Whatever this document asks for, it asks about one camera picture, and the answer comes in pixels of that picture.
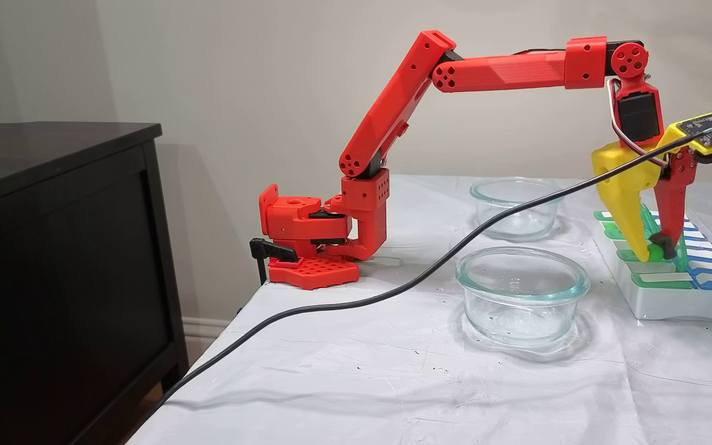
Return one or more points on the green ball pill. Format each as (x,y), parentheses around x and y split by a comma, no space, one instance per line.
(656,253)

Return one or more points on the white weekly pill organizer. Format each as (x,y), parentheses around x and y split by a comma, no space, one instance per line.
(665,303)

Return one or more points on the clear glass bowl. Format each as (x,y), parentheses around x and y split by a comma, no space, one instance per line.
(479,309)
(498,222)

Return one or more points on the white tablecloth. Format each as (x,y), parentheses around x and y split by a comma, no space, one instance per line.
(362,383)

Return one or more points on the black table clamp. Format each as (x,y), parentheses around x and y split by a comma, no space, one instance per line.
(269,249)

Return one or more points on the white baseboard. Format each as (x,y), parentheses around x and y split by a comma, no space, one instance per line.
(198,330)

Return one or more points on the black wooden cabinet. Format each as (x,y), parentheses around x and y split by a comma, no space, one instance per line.
(53,278)

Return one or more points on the camera board on yellow mount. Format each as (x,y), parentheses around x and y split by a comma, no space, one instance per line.
(711,130)

